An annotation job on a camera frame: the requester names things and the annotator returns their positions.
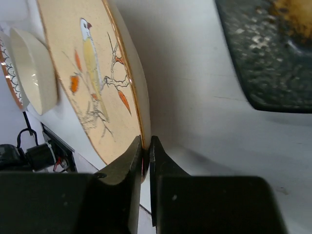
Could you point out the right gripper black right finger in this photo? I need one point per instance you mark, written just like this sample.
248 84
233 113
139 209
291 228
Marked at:
186 204

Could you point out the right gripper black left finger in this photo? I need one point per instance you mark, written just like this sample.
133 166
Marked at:
106 202

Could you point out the beige bird pattern plate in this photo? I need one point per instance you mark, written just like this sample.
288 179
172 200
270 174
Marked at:
100 72

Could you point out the flower pattern round bowl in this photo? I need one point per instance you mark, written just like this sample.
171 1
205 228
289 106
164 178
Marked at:
10 72

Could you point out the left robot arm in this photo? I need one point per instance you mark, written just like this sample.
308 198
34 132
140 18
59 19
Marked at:
37 158

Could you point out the cream square panda dish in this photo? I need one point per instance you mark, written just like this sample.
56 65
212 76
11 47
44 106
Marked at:
35 69

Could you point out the black square amber plate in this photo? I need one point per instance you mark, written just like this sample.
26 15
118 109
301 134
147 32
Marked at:
270 44

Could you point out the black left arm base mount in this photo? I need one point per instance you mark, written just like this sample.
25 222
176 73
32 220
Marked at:
63 153

